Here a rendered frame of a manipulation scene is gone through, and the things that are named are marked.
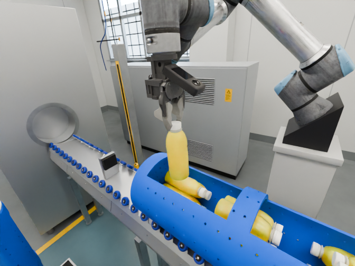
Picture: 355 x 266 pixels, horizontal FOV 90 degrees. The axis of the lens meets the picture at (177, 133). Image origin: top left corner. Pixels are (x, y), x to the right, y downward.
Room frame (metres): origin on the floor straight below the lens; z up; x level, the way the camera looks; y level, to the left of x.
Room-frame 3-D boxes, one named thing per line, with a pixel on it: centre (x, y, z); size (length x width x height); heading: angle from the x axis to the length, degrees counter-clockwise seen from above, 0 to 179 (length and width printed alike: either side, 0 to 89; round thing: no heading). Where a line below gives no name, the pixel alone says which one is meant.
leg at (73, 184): (1.35, 1.02, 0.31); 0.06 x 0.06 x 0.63; 49
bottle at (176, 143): (0.50, 0.00, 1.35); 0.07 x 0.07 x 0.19
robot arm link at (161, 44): (0.52, 0.02, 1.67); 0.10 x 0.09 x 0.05; 140
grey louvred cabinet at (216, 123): (2.66, 0.01, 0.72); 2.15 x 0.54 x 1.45; 54
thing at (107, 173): (0.95, 0.44, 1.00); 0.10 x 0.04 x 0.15; 139
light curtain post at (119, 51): (1.30, 0.35, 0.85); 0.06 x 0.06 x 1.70; 49
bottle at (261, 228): (0.39, -0.20, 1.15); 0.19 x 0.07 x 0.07; 49
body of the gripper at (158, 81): (0.53, 0.03, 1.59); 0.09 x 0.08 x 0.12; 50
